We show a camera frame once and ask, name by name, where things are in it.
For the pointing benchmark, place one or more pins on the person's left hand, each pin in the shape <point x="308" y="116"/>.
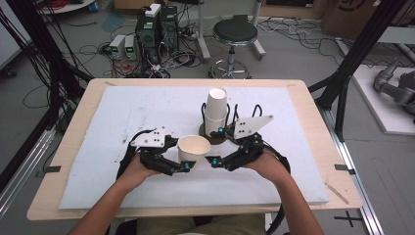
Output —
<point x="137" y="173"/>

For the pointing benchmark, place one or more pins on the black tape strip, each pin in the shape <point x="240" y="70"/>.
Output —
<point x="53" y="169"/>
<point x="344" y="168"/>

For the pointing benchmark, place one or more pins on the person's olive trousers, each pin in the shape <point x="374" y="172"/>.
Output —
<point x="241" y="225"/>

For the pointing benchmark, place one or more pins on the white box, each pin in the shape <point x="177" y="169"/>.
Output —
<point x="152" y="9"/>

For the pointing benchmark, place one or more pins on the black round stool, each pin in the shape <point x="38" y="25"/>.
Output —
<point x="235" y="31"/>

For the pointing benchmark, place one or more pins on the black computer tower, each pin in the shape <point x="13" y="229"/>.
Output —
<point x="148" y="36"/>
<point x="169" y="29"/>

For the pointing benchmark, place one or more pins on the brown cup holder rack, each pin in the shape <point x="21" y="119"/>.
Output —
<point x="208" y="139"/>

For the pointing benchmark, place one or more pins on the thin wooden stick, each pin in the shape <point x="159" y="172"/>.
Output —
<point x="337" y="193"/>

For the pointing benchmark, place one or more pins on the white floor board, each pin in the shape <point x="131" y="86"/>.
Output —
<point x="385" y="120"/>

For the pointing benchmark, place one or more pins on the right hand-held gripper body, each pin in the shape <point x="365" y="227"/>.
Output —
<point x="249" y="127"/>

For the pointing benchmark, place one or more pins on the black metal frame post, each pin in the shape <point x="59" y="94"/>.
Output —
<point x="355" y="55"/>

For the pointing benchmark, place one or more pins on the person's right hand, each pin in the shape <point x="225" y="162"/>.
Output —
<point x="270" y="166"/>

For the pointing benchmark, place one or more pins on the single white paper cup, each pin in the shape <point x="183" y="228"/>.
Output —
<point x="194" y="150"/>

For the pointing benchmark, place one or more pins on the aluminium rail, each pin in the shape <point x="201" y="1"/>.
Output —
<point x="23" y="169"/>
<point x="359" y="189"/>

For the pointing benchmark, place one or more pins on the white foam mat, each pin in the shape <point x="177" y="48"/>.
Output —
<point x="182" y="189"/>

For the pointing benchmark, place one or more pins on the brown cardboard box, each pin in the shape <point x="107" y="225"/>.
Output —
<point x="352" y="16"/>

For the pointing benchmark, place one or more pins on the black tape cross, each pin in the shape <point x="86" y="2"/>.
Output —
<point x="349" y="218"/>

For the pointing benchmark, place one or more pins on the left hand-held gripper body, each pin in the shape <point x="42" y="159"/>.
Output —
<point x="151" y="138"/>

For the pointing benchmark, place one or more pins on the grey power supply unit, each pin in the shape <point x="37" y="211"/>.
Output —
<point x="130" y="47"/>
<point x="116" y="47"/>

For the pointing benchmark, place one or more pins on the stack of white paper cups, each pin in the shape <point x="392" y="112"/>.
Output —
<point x="216" y="111"/>

